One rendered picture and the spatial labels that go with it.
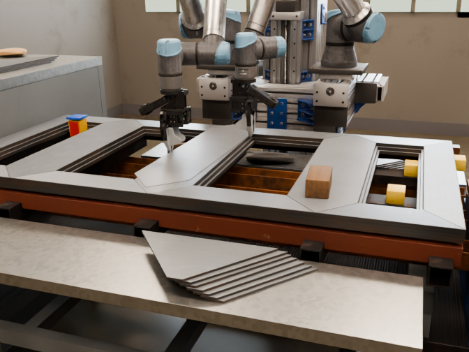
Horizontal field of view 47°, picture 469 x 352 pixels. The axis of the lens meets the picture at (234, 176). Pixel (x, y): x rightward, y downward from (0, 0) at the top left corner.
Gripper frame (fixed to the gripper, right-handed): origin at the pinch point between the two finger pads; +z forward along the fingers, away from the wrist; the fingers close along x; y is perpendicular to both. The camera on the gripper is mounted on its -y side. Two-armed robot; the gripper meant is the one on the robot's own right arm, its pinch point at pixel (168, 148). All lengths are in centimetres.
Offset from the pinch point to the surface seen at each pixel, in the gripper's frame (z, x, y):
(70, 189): 2.3, -37.0, -12.8
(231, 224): 7, -37, 35
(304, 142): 2.1, 27.4, 40.2
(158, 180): 0.7, -27.2, 9.4
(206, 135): 0.7, 20.8, 5.5
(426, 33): -8, 373, 80
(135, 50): 15, 376, -217
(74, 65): -18, 52, -70
